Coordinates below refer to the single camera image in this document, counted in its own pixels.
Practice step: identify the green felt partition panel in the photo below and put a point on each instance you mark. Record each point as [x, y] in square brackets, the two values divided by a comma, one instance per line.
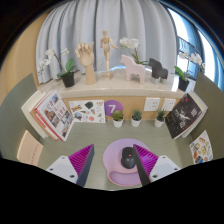
[213, 110]
[13, 113]

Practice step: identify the white food illustration card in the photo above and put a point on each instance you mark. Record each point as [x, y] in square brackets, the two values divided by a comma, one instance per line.
[201, 148]

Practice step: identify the black computer mouse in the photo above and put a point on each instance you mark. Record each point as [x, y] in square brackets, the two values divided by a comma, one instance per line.
[127, 158]

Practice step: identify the dark grey horse figurine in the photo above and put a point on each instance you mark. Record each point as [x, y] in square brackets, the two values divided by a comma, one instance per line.
[158, 71]

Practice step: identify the wooden artist mannequin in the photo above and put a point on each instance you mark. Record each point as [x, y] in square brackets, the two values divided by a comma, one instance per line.
[106, 46]

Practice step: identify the white sticker picture card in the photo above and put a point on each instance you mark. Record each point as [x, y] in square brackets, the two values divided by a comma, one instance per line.
[86, 111]

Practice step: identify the dark-framed window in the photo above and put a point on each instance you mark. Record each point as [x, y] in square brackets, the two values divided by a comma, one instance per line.
[196, 40]

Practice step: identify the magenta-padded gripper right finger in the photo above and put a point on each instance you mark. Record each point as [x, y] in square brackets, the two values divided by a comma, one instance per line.
[163, 166]

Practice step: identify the white wall socket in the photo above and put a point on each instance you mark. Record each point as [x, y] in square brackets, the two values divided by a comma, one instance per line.
[168, 104]
[152, 104]

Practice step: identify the purple round number sign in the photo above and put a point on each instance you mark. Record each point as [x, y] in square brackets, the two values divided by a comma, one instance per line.
[112, 107]

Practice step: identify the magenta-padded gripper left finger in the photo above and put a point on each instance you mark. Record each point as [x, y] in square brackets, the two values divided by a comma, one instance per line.
[63, 166]

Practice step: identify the orange-brown book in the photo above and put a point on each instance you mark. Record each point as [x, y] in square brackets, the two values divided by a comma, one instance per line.
[41, 125]

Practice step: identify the wooden ledge shelf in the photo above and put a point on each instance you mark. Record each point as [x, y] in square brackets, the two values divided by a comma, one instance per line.
[110, 90]

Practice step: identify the light grey curtain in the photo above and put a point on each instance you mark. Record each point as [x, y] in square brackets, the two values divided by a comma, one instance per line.
[100, 30]

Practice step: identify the white orchid in black pot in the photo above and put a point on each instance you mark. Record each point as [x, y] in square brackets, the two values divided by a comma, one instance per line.
[68, 80]
[130, 42]
[183, 84]

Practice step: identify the black cover book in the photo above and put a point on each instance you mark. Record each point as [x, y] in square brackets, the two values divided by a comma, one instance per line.
[182, 116]

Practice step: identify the wooden hand model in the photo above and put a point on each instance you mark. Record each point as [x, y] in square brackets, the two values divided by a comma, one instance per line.
[87, 60]

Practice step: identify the pink horse figurine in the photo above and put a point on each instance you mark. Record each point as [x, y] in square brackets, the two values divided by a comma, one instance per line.
[133, 71]

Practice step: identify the thick white book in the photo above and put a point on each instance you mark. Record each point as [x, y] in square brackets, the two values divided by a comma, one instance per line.
[29, 106]

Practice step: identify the beige card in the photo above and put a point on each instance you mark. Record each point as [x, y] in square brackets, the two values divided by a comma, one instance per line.
[29, 148]

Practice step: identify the red-edged picture book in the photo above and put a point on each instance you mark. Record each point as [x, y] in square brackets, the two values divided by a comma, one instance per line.
[55, 115]

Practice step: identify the small succulent in white pot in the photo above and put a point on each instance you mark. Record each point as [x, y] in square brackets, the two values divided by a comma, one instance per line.
[117, 122]
[136, 122]
[159, 122]

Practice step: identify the purple round mouse pad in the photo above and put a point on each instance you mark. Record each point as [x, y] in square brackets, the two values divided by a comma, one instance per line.
[113, 160]

